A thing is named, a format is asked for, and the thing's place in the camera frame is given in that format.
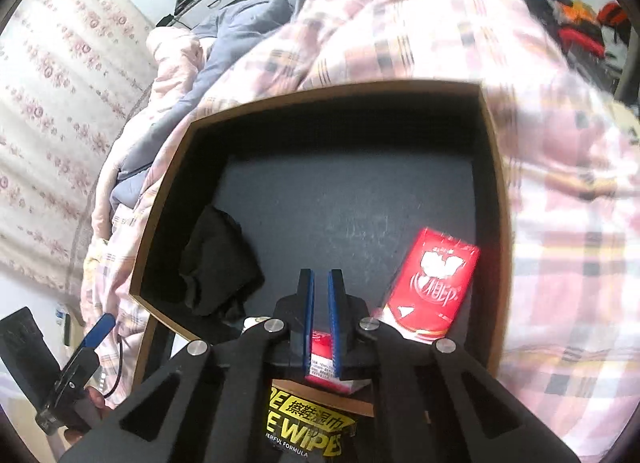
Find black sock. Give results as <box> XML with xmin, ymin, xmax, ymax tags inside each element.
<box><xmin>179</xmin><ymin>204</ymin><xmax>266</xmax><ymax>316</ymax></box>

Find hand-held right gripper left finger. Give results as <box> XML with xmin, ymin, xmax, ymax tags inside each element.
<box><xmin>60</xmin><ymin>268</ymin><xmax>316</xmax><ymax>463</ymax></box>

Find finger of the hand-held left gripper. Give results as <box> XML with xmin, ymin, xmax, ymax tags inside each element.
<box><xmin>80</xmin><ymin>313</ymin><xmax>117</xmax><ymax>350</ymax></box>

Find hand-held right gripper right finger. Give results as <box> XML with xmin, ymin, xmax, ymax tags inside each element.
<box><xmin>327</xmin><ymin>269</ymin><xmax>581</xmax><ymax>463</ymax></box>

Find deep brown cardboard box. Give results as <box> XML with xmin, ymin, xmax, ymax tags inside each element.
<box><xmin>129</xmin><ymin>80</ymin><xmax>513</xmax><ymax>419</ymax></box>

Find floral curtain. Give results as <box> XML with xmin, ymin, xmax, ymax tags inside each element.
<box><xmin>0</xmin><ymin>0</ymin><xmax>161</xmax><ymax>304</ymax></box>

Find black yellow wipes packet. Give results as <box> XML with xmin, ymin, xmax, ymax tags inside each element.
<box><xmin>262</xmin><ymin>383</ymin><xmax>358</xmax><ymax>459</ymax></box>

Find person's left hand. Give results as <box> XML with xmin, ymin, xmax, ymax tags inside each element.
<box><xmin>62</xmin><ymin>383</ymin><xmax>118</xmax><ymax>444</ymax></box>

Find black braided cable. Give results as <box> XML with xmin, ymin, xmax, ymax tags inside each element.
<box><xmin>100</xmin><ymin>328</ymin><xmax>127</xmax><ymax>399</ymax></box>

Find red tissue packet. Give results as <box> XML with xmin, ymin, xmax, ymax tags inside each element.
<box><xmin>305</xmin><ymin>330</ymin><xmax>371</xmax><ymax>394</ymax></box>
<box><xmin>382</xmin><ymin>227</ymin><xmax>481</xmax><ymax>344</ymax></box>

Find pink plaid quilt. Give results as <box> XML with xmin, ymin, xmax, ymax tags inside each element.
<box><xmin>82</xmin><ymin>0</ymin><xmax>640</xmax><ymax>459</ymax></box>

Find peach fleece blanket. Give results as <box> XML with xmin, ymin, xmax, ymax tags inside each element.
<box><xmin>82</xmin><ymin>26</ymin><xmax>208</xmax><ymax>294</ymax></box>

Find red backpack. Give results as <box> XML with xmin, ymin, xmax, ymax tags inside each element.
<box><xmin>557</xmin><ymin>0</ymin><xmax>631</xmax><ymax>56</ymax></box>

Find grey blanket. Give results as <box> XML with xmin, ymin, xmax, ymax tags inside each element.
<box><xmin>110</xmin><ymin>0</ymin><xmax>313</xmax><ymax>209</ymax></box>

